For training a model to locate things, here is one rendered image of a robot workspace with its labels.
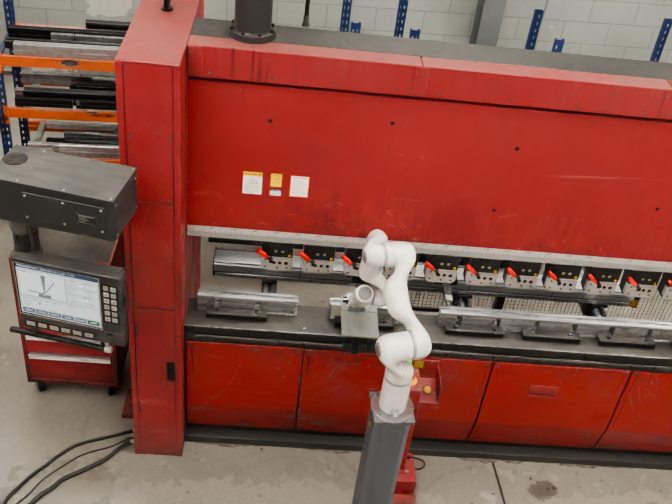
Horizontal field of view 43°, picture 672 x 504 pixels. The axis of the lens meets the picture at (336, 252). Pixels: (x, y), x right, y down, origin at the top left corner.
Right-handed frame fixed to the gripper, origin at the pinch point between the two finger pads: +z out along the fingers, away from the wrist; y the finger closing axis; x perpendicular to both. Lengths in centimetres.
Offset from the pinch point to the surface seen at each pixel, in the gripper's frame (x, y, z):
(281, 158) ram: -53, 43, -57
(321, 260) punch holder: -17.3, 19.7, -15.4
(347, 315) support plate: 6.3, 4.5, -2.2
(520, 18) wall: -329, -171, 299
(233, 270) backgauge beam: -17, 63, 27
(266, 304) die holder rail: 1.8, 44.3, 9.7
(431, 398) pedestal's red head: 43, -40, 5
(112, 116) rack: -126, 150, 106
